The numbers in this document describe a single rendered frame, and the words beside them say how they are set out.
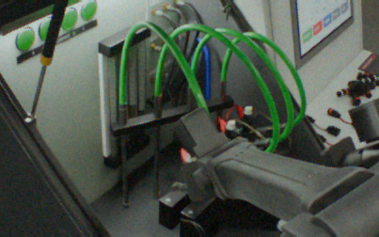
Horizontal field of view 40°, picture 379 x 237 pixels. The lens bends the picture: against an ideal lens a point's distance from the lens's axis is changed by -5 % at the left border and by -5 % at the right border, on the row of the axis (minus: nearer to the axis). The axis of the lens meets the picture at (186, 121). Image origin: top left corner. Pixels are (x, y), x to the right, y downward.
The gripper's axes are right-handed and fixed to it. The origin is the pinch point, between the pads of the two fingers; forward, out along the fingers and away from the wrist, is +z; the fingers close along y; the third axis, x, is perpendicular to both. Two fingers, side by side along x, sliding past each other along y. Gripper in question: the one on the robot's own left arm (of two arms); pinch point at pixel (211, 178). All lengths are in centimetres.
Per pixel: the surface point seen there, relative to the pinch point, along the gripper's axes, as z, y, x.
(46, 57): -21.9, 21.1, -22.8
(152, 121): 30.2, 6.9, -17.8
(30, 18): -4.0, 25.2, -37.4
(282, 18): 34, -33, -36
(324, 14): 53, -52, -40
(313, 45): 51, -45, -31
